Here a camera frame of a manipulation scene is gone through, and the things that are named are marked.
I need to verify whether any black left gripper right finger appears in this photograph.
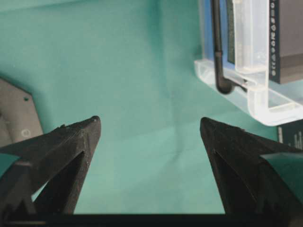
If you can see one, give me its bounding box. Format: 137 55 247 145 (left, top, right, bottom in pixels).
200 117 303 215

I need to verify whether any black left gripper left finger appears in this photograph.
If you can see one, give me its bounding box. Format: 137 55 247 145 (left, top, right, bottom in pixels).
0 116 101 214

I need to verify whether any black camera box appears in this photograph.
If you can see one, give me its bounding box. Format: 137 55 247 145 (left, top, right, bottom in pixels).
277 120 303 150
269 0 303 84

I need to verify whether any clear plastic storage case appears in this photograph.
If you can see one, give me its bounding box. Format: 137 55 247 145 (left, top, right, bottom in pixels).
195 0 303 126

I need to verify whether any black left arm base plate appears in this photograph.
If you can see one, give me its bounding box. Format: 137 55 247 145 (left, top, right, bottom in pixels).
0 79 43 147

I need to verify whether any black cable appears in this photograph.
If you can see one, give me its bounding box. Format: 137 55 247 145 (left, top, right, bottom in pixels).
210 0 236 94

